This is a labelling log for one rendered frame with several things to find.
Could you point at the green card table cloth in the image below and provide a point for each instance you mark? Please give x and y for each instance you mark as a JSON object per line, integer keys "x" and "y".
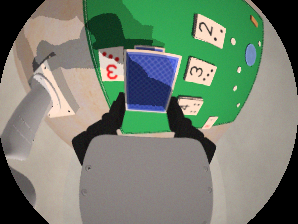
{"x": 170, "y": 24}

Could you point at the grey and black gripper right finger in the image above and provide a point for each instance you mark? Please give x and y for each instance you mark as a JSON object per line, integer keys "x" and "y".
{"x": 183, "y": 128}

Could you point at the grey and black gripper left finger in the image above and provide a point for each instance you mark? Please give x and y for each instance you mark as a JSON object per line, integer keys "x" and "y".
{"x": 109, "y": 124}

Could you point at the brown rectangular block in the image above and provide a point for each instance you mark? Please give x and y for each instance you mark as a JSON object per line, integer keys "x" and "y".
{"x": 254, "y": 21}

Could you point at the blue round coaster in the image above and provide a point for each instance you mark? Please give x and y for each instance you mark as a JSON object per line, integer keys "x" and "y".
{"x": 250, "y": 54}

